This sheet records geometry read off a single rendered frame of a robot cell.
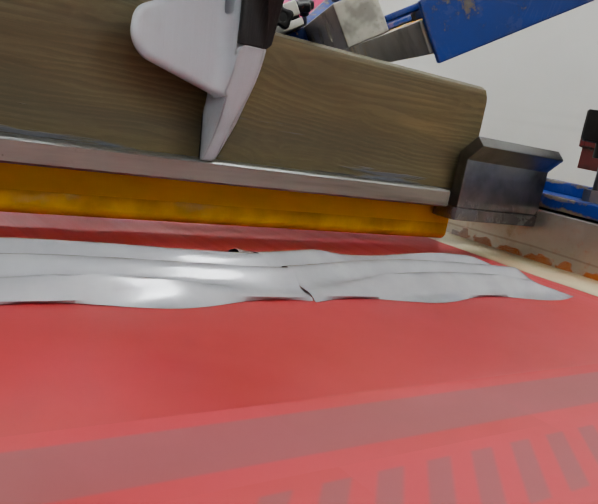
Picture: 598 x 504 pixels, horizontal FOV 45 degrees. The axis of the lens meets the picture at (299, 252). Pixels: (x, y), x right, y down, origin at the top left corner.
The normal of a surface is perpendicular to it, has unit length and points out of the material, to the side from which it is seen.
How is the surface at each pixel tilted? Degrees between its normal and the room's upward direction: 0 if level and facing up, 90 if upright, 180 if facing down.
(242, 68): 102
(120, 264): 29
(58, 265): 33
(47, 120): 90
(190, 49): 82
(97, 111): 90
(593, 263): 90
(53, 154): 90
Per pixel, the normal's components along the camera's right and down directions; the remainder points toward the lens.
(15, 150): 0.58, 0.26
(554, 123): -0.79, -0.03
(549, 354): 0.18, -0.96
